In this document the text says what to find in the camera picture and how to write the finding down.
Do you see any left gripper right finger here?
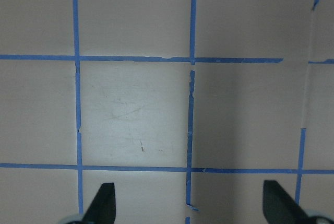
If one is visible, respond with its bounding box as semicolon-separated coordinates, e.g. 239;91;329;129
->
263;180;321;223

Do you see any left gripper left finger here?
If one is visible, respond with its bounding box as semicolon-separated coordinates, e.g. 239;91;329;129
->
81;183;116;224

